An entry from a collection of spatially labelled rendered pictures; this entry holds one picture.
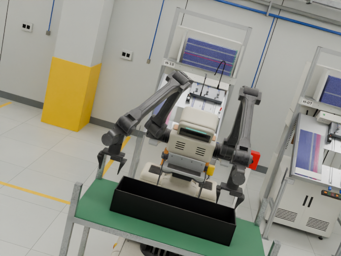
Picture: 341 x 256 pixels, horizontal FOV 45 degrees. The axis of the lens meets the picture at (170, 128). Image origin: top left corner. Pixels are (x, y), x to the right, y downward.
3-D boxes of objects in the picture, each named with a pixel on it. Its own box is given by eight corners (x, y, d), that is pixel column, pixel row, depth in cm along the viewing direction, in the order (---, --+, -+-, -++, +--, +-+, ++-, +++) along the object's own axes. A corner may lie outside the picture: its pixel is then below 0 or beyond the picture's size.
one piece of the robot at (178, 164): (157, 179, 253) (166, 147, 247) (200, 192, 252) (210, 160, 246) (153, 190, 238) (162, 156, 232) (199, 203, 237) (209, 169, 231)
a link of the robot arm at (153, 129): (164, 129, 239) (157, 123, 240) (165, 123, 229) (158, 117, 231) (153, 140, 236) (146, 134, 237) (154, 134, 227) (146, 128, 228)
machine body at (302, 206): (327, 243, 434) (349, 191, 417) (263, 224, 436) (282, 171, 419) (313, 215, 496) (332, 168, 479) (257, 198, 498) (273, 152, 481)
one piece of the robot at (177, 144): (145, 198, 279) (166, 118, 254) (199, 215, 277) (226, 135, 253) (136, 221, 255) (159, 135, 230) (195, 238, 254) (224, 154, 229)
